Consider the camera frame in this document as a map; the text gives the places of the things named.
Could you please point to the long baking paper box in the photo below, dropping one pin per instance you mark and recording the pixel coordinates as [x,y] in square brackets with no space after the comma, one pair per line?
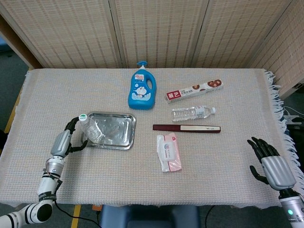
[194,91]

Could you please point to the folding woven screen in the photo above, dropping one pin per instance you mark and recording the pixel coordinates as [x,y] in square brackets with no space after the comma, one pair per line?
[152,33]

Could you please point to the pink wet wipes pack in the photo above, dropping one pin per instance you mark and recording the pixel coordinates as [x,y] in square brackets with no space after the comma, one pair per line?
[168,152]

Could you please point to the silver metal tray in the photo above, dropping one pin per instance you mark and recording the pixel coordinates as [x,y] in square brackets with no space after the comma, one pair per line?
[114,130]

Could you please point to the blue detergent pump bottle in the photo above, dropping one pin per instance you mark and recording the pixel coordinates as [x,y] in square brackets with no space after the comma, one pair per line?
[141,88]

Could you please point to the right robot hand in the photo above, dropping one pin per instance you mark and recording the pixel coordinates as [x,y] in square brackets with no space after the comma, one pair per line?
[275,166]

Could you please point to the woven beige tablecloth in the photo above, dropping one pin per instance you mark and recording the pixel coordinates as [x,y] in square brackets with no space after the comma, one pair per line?
[142,166]

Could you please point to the clear water bottle white cap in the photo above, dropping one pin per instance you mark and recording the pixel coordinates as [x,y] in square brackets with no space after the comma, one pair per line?
[192,113]

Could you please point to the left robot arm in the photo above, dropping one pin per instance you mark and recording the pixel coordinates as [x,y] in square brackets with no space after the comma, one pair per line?
[35,197]

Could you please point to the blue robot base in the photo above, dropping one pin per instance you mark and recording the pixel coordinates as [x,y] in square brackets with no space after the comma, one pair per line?
[148,216]

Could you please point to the small transparent plastic bottle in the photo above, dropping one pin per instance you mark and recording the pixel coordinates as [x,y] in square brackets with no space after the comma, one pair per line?
[91,130]

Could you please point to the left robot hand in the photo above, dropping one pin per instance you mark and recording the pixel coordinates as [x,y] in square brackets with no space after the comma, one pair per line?
[62,143]

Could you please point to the dark red slim box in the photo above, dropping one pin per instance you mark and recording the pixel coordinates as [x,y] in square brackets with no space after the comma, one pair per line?
[187,128]

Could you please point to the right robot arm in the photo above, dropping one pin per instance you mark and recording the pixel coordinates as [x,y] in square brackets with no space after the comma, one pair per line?
[291,206]

